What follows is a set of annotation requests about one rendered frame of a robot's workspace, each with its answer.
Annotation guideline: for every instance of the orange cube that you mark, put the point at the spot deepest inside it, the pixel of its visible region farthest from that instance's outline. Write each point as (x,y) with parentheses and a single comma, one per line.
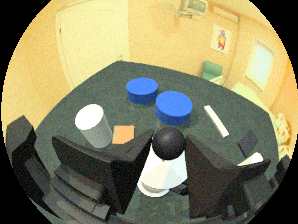
(123,134)

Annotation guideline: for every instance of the blue cylinder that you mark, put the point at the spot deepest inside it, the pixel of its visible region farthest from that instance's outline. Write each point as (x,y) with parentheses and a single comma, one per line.
(142,91)
(173,107)

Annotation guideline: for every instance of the glass french press with black knob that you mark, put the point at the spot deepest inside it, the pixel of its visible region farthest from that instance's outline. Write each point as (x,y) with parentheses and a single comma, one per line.
(165,167)

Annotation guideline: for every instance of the white flat bar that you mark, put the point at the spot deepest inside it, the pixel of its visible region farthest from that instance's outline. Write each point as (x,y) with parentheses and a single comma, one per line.
(216,121)

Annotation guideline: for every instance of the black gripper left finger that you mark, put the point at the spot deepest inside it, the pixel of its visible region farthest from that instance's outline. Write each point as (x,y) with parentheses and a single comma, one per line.
(118,169)

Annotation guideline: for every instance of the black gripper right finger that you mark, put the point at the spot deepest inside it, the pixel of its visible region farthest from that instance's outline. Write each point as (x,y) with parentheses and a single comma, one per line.
(211,178)

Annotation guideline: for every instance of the dark grey flat rectangular pad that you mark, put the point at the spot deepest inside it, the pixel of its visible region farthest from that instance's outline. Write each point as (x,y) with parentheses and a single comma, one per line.
(247,143)

